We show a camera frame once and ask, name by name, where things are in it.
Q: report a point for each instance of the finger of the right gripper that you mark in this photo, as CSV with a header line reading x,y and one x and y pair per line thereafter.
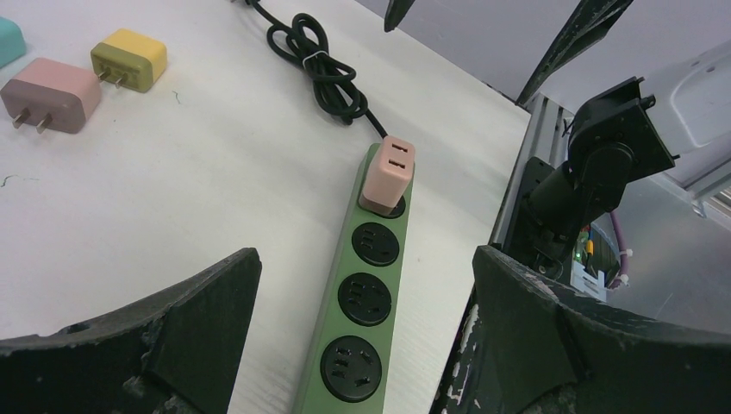
x,y
395,13
590,21

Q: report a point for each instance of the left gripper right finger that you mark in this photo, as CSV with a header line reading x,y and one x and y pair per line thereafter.
x,y
642,365

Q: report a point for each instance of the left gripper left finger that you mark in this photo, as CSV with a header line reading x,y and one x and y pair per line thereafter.
x,y
175,351

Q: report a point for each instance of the pink charger plug end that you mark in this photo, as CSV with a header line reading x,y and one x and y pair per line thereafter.
x,y
388,175

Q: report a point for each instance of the green power strip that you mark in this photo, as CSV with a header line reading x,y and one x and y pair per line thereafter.
x,y
348,360

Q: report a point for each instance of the yellow charger plug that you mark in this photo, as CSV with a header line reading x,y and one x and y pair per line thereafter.
x,y
128,59

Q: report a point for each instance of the pink charger plug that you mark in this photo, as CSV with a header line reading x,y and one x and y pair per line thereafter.
x,y
48,94

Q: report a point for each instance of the teal usb charger plug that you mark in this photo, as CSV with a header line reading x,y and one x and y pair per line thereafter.
x,y
13,45

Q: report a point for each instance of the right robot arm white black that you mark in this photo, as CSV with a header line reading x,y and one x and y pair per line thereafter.
x,y
633,130

